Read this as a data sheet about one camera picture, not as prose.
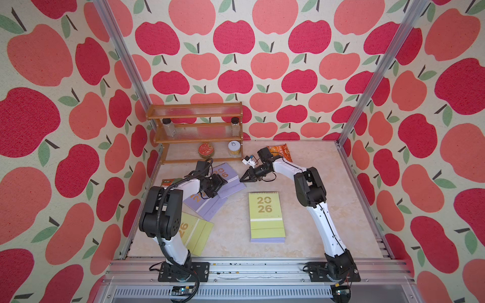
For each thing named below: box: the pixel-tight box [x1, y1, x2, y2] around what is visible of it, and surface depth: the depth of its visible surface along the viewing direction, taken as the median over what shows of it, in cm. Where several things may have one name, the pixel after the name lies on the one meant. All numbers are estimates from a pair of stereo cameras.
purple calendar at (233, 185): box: [212, 162, 247, 199], surface depth 101 cm
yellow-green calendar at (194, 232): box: [179, 212, 215, 257], surface depth 86 cm
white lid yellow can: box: [227, 140, 241, 156], surface depth 113 cm
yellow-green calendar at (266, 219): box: [248, 191, 287, 240], surface depth 86 cm
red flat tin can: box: [197, 142, 215, 160], surface depth 113 cm
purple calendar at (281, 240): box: [250, 237, 286, 244], surface depth 83 cm
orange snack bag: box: [266, 143, 294, 163], surface depth 113 cm
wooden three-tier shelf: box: [145, 101, 244, 165], surface depth 116 cm
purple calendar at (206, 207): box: [183, 191, 228, 222], surface depth 95 cm
